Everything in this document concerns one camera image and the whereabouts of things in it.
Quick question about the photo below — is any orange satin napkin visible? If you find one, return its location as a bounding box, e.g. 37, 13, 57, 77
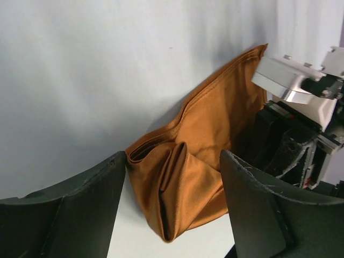
126, 45, 267, 242

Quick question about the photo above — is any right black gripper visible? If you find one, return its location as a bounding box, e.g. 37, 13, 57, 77
236, 101, 343, 198

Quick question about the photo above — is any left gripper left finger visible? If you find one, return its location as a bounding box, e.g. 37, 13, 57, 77
1, 151, 126, 257

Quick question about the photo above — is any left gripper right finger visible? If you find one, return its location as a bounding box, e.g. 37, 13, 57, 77
220, 150, 343, 257

